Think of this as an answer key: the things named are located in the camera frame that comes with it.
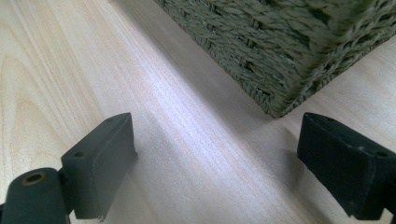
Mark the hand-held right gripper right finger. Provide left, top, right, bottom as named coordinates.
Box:
left=296, top=112, right=396, bottom=221

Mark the green woven basket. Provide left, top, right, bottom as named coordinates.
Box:
left=152, top=0, right=396, bottom=119

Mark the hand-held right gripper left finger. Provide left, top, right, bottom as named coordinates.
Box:
left=60, top=112, right=138, bottom=221

